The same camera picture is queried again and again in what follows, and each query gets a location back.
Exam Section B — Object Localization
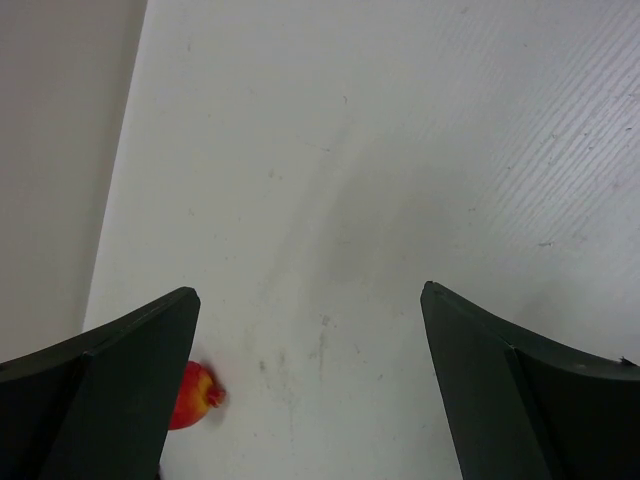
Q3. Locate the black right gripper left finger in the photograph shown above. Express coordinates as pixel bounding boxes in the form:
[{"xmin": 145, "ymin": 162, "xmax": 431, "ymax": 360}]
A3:
[{"xmin": 1, "ymin": 287, "xmax": 201, "ymax": 479}]

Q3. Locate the red fake pomegranate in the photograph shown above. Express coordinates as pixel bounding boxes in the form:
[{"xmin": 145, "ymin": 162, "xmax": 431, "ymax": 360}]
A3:
[{"xmin": 169, "ymin": 361, "xmax": 226, "ymax": 431}]

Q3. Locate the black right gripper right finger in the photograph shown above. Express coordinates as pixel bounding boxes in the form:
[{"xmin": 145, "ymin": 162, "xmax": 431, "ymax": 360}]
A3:
[{"xmin": 420, "ymin": 282, "xmax": 639, "ymax": 479}]

